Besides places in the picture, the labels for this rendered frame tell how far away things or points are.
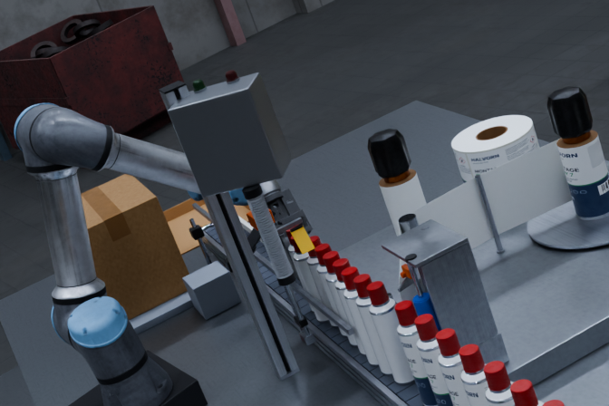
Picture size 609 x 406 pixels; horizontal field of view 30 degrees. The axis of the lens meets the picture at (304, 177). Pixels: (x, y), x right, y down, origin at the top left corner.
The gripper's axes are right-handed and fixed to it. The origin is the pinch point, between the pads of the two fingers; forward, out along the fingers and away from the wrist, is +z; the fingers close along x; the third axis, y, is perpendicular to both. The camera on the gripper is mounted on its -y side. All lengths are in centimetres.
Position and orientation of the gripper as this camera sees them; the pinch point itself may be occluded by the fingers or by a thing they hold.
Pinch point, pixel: (301, 279)
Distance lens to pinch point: 257.6
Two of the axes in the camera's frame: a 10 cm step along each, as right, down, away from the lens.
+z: 4.7, 8.7, -1.6
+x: -1.6, 2.6, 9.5
